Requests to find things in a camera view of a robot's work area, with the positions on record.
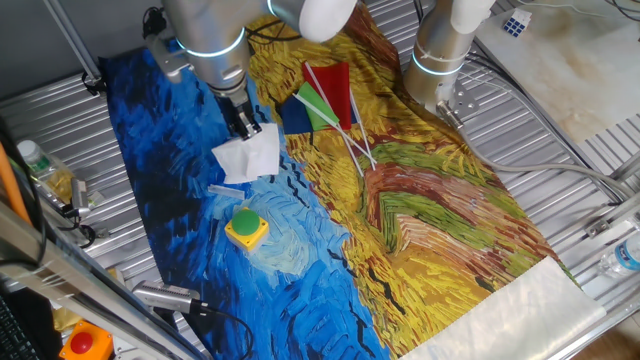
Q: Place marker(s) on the red flag white stick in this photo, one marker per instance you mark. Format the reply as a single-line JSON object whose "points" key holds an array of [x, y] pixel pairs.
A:
{"points": [[335, 85]]}

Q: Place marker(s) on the yellow liquid bottle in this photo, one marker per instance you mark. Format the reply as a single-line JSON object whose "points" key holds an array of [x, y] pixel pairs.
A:
{"points": [[45, 170]]}

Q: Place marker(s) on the white marble board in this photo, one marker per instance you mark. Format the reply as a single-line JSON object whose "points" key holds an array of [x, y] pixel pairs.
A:
{"points": [[575, 75]]}

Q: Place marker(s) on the orange pole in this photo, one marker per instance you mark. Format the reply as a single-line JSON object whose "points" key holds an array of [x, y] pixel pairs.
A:
{"points": [[10, 185]]}

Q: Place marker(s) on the black keyboard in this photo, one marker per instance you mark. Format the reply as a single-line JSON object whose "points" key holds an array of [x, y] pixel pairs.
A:
{"points": [[15, 335]]}

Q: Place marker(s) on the aluminium frame beam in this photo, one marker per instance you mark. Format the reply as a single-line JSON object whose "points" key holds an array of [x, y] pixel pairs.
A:
{"points": [[75, 280]]}

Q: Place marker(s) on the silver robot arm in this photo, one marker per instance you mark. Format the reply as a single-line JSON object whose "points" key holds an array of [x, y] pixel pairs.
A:
{"points": [[215, 35]]}

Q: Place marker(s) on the painted Van Gogh cloth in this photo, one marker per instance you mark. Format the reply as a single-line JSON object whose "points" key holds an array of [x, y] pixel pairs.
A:
{"points": [[425, 225]]}

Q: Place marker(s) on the green flag white stick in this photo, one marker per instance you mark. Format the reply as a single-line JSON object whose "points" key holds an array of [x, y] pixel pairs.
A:
{"points": [[315, 107]]}

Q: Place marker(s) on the white napkin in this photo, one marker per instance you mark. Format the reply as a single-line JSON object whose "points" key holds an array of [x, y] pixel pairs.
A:
{"points": [[250, 157]]}

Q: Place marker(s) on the clear water bottle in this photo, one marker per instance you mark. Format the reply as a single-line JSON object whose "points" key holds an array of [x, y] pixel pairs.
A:
{"points": [[622, 257]]}

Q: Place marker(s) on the navy flag white stick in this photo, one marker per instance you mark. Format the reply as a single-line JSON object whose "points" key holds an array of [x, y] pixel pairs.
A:
{"points": [[295, 120]]}

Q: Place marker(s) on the thin aluminium pole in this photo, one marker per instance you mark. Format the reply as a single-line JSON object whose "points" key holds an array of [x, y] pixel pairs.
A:
{"points": [[75, 42]]}

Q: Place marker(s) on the orange emergency stop box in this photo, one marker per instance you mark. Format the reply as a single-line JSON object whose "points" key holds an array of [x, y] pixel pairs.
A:
{"points": [[85, 342]]}

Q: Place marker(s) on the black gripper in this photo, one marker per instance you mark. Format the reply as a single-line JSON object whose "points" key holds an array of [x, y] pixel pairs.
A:
{"points": [[237, 105]]}

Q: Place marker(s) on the silver ribbed camera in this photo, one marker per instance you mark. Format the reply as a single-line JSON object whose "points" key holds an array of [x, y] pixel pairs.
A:
{"points": [[162, 296]]}

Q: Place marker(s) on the green button yellow box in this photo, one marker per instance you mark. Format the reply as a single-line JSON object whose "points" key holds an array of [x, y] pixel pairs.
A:
{"points": [[246, 227]]}

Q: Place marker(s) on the Rubik's cube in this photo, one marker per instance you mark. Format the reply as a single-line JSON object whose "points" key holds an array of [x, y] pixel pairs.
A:
{"points": [[517, 22]]}

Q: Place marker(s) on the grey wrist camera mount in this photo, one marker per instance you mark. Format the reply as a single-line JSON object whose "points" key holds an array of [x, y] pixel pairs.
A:
{"points": [[165, 57]]}

